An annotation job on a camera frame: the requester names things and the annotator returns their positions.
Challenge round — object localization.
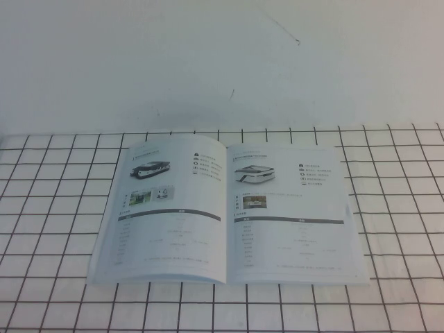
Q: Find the white product catalogue book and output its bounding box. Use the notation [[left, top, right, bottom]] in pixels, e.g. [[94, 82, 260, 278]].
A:
[[85, 133, 371, 287]]

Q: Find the white black-grid tablecloth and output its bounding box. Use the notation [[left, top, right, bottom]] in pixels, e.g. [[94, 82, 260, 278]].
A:
[[0, 122, 444, 333]]

